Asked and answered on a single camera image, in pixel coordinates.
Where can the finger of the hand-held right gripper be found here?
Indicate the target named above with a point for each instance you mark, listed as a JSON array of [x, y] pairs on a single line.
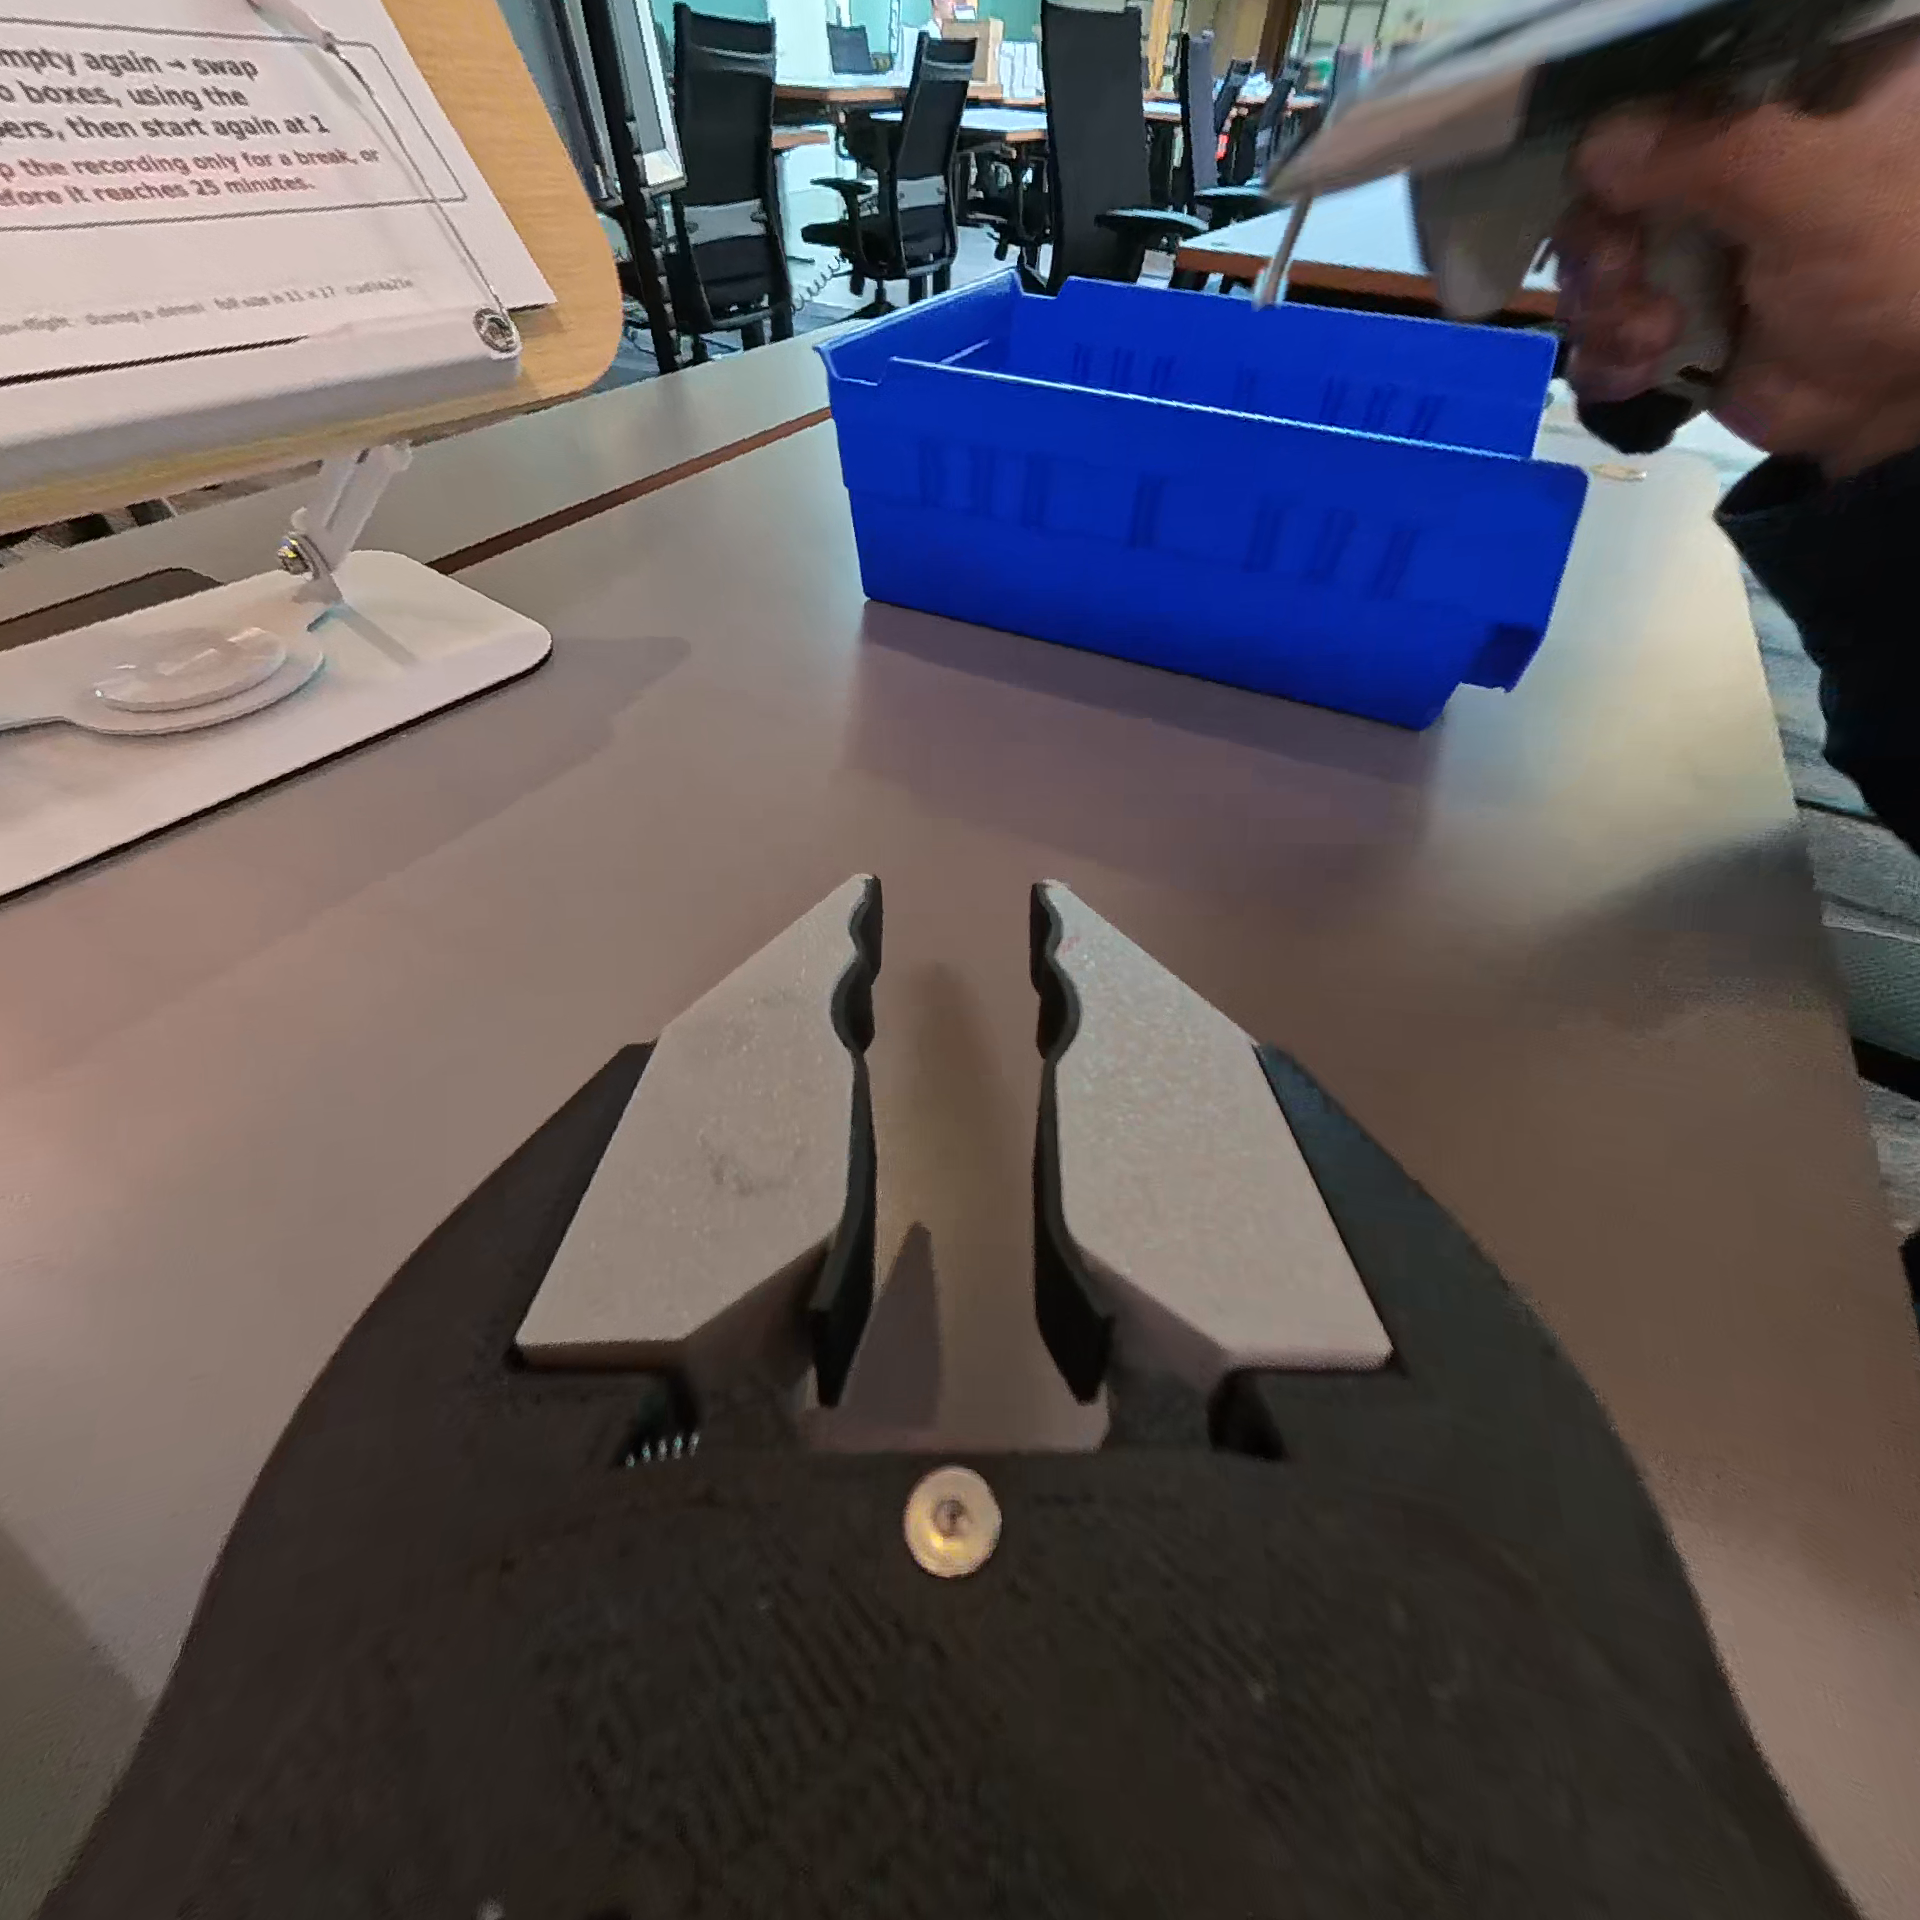
[[1426, 107]]

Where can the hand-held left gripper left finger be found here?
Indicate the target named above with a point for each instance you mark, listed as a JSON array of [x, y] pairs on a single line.
[[706, 1172]]

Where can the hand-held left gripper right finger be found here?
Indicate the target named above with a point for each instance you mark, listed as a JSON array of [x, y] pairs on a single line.
[[1202, 1185]]

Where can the steel hex bolt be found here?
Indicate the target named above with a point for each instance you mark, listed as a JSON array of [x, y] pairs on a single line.
[[1284, 255]]

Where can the blue plastic bin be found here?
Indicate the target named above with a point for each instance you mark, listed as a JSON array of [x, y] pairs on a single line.
[[1171, 525]]

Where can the person's right forearm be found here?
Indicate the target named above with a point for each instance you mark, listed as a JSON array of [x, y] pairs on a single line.
[[1861, 630]]

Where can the person's right hand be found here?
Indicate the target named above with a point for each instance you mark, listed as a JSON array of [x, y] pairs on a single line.
[[1817, 271]]

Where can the grey background table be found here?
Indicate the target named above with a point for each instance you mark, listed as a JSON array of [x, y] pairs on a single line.
[[1350, 247]]

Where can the row of black office chairs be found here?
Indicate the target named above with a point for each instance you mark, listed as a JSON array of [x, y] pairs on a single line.
[[727, 150]]

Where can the grey panel on stand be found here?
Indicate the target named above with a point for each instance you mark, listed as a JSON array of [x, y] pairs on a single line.
[[645, 91]]

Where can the wooden display board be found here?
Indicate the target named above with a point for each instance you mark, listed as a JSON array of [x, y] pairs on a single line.
[[557, 271]]

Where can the printed instruction sheet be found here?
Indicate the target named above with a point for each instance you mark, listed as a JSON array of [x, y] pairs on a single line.
[[226, 165]]

